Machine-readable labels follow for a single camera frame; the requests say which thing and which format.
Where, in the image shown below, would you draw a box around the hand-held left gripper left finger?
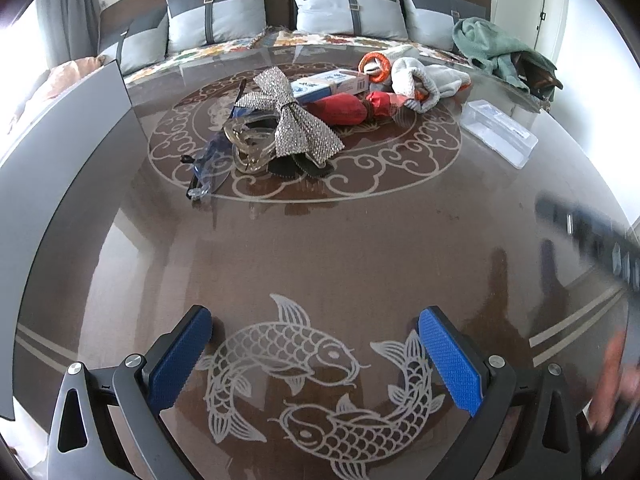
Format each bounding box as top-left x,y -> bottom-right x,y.
47,305 -> 216,480

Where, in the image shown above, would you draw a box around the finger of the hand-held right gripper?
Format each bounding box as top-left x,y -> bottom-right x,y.
534,193 -> 592,257

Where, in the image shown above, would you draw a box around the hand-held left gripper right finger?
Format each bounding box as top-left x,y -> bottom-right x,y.
417,306 -> 583,480

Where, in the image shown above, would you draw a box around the clear plastic box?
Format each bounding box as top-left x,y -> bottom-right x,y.
459,99 -> 539,169

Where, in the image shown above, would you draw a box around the white knit glove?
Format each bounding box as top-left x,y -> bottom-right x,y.
391,56 -> 442,114
425,64 -> 472,99
358,51 -> 396,85

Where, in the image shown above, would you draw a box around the eyeglasses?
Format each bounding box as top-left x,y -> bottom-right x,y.
181,131 -> 237,204

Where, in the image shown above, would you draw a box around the white cardboard box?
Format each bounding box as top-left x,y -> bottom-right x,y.
0,62 -> 137,422

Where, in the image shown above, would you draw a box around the translucent claw hair clip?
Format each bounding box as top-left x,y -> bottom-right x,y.
223,119 -> 279,177

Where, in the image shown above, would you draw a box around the red snack packet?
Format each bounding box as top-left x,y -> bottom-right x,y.
309,90 -> 407,127

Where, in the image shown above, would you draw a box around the blue white carton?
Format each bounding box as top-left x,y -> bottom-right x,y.
289,68 -> 372,102

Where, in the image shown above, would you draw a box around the rhinestone bow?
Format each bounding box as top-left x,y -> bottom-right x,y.
233,66 -> 346,181

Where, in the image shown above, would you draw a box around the person's right hand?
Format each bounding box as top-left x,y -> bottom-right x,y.
589,332 -> 629,436

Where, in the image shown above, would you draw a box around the brown bag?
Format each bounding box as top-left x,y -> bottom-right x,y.
510,51 -> 565,102

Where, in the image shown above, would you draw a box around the green blanket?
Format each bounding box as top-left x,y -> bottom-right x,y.
451,16 -> 557,94

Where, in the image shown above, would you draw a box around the white door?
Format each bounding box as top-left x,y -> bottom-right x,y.
492,0 -> 571,61

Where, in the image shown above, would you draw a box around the grey cushion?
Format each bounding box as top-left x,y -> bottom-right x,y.
399,0 -> 490,55
287,0 -> 410,42
96,10 -> 169,77
165,0 -> 271,57

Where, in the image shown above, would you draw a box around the pink blanket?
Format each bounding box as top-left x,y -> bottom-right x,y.
7,55 -> 109,131

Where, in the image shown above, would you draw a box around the floral sofa cover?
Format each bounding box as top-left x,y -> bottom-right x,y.
270,29 -> 453,59
124,30 -> 268,86

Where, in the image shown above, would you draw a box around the window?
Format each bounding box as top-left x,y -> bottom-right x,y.
0,0 -> 56,126

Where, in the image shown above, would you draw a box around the grey curtain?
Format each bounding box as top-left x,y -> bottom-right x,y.
35,0 -> 106,69

